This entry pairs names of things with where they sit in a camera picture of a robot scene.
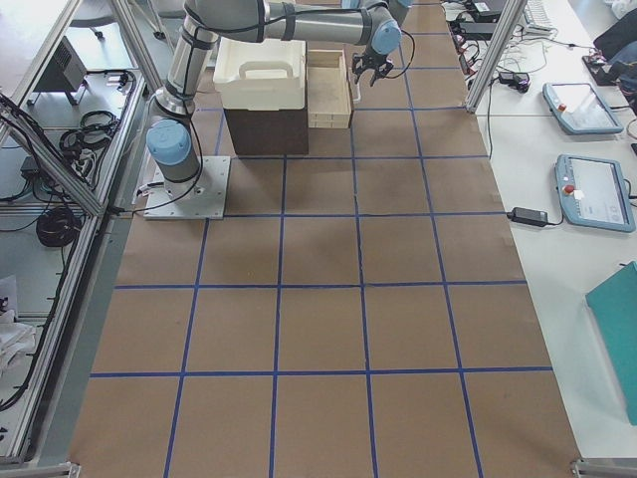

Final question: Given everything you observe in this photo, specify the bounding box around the far blue teach pendant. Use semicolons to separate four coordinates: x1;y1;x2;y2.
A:
542;83;624;135

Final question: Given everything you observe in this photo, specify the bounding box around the grey control box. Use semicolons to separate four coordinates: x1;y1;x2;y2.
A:
34;36;88;106

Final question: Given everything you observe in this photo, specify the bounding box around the aluminium frame post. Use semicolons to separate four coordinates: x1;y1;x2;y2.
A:
465;0;527;114

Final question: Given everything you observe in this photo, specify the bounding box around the cream plastic tray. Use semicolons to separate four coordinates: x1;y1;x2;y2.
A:
213;38;307;111

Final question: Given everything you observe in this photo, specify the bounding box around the black power adapter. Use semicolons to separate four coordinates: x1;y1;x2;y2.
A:
507;207;548;227

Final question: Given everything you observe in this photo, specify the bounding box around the teal box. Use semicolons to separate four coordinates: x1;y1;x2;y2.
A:
586;261;637;425

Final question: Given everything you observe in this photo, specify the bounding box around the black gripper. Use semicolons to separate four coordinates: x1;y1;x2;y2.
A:
351;51;394;88

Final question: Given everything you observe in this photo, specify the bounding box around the wooden drawer with white handle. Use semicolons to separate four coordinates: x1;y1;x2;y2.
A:
306;50;359;129

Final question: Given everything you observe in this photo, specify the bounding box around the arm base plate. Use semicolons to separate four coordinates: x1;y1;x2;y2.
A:
142;155;231;220

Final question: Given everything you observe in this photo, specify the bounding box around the near blue teach pendant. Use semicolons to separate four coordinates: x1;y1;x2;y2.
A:
554;154;636;233

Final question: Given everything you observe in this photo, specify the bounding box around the blue teach pendant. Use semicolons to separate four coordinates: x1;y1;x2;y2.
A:
542;83;624;135
554;154;636;233

